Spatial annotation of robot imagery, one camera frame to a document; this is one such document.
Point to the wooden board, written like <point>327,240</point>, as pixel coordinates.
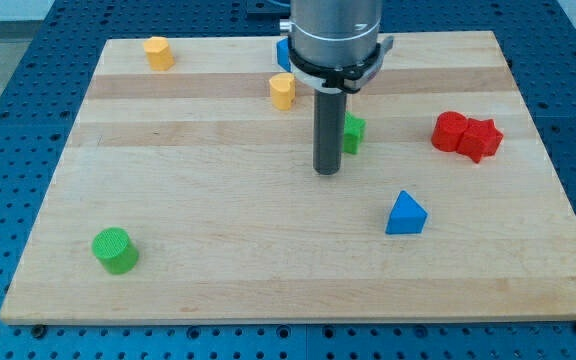
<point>217,192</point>

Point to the blue block behind arm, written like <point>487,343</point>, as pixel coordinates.
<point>282,54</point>

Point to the green cylinder block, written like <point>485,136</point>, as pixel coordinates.
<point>115,251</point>

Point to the red cylinder block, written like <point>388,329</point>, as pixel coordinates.
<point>448,131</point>

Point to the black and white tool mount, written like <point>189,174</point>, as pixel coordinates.
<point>340,79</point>

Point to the blue triangle block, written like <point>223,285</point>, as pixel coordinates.
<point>407,216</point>

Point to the red star block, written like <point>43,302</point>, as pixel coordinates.
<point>480,139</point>

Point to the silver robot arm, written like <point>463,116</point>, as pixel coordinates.
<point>333,48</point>

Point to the yellow hexagon block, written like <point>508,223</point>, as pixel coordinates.
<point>158,53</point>

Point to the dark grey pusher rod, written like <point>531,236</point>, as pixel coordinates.
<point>329,121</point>

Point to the yellow heart block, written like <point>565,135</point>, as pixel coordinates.
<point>282,89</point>

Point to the green star block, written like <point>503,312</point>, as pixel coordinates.
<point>354,130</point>

